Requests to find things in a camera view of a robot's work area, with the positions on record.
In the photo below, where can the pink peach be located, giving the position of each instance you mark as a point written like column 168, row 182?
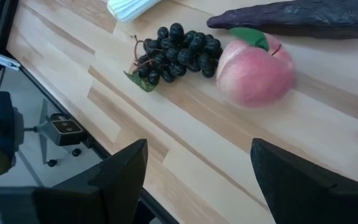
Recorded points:
column 253, row 77

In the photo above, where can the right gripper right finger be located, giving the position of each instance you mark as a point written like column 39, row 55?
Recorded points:
column 306, row 196

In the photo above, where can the green white celery stalk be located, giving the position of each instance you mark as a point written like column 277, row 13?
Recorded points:
column 129, row 7

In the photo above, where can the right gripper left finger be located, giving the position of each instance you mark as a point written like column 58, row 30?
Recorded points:
column 123, row 180

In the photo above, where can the black round knob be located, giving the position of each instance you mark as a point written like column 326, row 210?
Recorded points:
column 52, row 162
column 76, row 152

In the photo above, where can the dark purple eggplant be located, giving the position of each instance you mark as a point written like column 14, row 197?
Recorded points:
column 291, row 17

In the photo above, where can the dark grape bunch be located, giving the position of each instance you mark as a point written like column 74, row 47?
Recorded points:
column 179, row 53

